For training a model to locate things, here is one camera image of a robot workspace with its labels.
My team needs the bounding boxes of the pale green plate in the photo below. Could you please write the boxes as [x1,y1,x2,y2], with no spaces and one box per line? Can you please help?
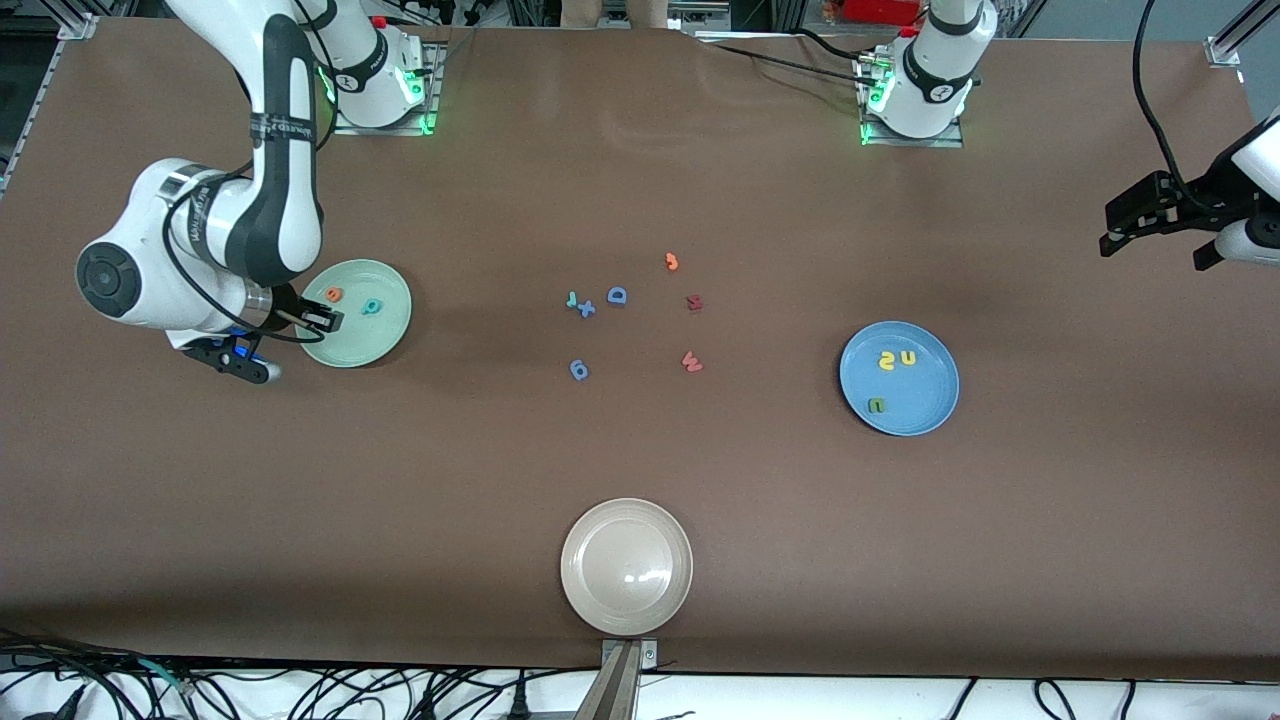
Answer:
[294,259,413,369]

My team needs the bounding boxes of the blue plate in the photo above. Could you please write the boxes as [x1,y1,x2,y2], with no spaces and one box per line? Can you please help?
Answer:
[839,321,961,437]

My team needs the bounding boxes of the red box behind table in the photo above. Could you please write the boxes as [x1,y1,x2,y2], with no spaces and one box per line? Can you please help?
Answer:
[845,0,921,26]

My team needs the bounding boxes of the beige plate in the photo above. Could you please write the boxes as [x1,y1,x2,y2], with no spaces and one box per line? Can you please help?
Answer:
[560,498,694,637]

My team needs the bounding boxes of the person behind table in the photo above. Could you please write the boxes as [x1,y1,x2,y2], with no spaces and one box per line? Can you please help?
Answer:
[563,0,673,29]

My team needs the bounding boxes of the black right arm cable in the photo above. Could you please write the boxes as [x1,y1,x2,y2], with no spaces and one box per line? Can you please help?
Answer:
[162,0,336,344]

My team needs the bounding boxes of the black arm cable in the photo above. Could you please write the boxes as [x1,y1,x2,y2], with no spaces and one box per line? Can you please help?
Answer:
[1130,0,1217,207]
[162,0,336,344]

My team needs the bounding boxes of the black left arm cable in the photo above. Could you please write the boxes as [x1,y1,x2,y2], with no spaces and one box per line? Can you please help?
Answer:
[1130,0,1217,207]

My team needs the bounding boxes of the black cable on table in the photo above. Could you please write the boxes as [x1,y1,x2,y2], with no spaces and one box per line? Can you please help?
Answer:
[790,28,883,67]
[700,38,871,86]

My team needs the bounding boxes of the teal floor cable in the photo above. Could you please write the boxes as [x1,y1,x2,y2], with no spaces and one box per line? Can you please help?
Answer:
[135,658,196,698]

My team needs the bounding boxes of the metal camera post bracket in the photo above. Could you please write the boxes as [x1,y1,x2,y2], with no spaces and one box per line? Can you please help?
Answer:
[575,638,661,720]

